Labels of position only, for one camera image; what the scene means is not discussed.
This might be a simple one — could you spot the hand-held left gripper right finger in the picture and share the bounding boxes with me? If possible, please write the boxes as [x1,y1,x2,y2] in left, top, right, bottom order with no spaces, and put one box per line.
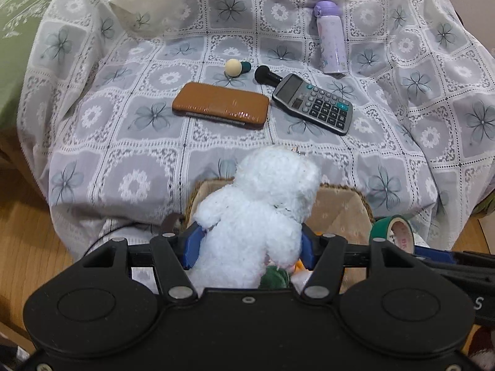
[301,234,416,300]

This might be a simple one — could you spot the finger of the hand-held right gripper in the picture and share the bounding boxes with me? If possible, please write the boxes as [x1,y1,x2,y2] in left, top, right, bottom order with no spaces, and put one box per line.
[415,250,495,279]

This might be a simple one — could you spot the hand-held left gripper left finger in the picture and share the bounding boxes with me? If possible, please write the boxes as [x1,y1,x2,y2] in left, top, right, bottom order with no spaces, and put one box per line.
[73,225,205,302]

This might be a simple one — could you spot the pink white striped cloth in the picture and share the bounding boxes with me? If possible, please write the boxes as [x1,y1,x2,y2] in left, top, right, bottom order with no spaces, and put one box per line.
[291,271,315,293]

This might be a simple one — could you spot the green plush toy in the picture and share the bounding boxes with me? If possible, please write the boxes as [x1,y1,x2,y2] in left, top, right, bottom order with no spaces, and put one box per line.
[258,265,292,290]

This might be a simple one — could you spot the woven basket with beige lining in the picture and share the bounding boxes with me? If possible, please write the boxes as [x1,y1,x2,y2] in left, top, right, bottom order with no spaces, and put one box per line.
[160,178,376,294]

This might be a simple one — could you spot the green tape roll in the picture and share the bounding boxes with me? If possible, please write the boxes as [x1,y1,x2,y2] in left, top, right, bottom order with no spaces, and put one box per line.
[369,214,416,256]

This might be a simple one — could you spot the white plush toy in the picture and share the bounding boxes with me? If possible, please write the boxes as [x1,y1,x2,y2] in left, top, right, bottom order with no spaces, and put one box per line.
[189,146,321,290]

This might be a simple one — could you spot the red patterned cloth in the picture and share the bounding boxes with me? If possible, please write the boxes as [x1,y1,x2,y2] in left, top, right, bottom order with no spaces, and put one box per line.
[466,325,495,371]

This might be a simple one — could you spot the green cloth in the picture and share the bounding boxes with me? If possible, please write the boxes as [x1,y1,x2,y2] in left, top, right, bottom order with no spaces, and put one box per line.
[472,191,495,217]

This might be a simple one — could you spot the floral grey white tablecloth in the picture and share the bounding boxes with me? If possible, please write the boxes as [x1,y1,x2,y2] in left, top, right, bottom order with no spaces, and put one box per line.
[17,0,495,263]

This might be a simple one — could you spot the brown leather case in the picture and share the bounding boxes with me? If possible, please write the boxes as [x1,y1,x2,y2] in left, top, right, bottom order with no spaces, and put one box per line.
[172,82,270,125]

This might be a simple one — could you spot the grey calculator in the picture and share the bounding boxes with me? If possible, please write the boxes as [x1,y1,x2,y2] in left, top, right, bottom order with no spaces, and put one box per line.
[272,73,354,136]

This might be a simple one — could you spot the black cylinder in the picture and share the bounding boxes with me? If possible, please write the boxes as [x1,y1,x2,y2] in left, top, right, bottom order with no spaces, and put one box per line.
[254,66,285,86]

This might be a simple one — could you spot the purple water bottle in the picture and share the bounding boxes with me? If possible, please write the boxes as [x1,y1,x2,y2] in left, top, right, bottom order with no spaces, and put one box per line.
[312,1,346,74]

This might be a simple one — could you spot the green pillow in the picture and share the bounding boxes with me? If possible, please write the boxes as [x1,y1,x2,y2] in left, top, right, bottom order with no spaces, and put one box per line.
[0,0,70,132]

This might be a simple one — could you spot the black cable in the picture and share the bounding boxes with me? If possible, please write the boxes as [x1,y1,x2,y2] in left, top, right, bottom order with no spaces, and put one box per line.
[83,220,167,256]

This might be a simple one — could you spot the beige makeup sponge green handle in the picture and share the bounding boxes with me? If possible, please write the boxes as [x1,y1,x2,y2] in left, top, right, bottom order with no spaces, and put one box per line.
[225,59,252,77]

